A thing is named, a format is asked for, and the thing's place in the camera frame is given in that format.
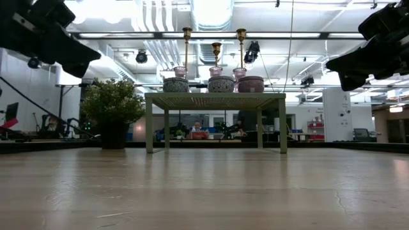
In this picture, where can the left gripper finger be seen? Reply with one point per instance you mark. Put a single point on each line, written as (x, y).
(67, 48)
(76, 69)

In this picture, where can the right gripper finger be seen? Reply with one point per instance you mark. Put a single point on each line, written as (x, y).
(358, 62)
(351, 81)

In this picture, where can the pink speckled candle jar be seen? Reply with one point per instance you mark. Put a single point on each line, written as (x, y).
(251, 84)

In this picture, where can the blue-grey speckled candle jar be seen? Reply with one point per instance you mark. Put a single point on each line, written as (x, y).
(175, 85)

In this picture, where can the tall gold candlestick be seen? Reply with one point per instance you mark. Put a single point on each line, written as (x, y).
(241, 48)
(187, 48)

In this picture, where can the white purple speckled candle jar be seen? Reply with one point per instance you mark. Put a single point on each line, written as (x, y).
(221, 84)

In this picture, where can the short gold candlestick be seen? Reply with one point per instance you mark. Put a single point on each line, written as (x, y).
(216, 52)

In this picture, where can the red storage shelf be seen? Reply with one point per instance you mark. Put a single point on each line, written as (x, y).
(314, 127)

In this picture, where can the green perforated metal shelf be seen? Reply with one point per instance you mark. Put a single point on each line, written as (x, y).
(214, 99)

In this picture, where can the green potted plant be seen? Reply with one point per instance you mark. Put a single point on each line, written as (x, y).
(112, 105)

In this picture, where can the black office chair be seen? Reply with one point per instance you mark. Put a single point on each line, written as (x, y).
(361, 134)

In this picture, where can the round black ceiling lamp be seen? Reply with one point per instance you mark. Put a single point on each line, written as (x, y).
(141, 57)

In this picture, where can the black overhead crossbar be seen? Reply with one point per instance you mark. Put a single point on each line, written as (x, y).
(287, 35)

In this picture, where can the black monitor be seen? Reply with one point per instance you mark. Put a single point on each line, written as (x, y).
(12, 111)

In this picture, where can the standing person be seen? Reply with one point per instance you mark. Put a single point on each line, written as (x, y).
(245, 123)

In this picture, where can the seated person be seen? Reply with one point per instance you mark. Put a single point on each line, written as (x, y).
(197, 126)

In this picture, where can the black diagonal frame strut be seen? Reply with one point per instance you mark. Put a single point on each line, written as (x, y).
(38, 105)

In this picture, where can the black aluminium table frame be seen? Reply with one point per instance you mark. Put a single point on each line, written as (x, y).
(319, 146)

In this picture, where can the black overhead camera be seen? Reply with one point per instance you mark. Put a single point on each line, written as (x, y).
(252, 52)

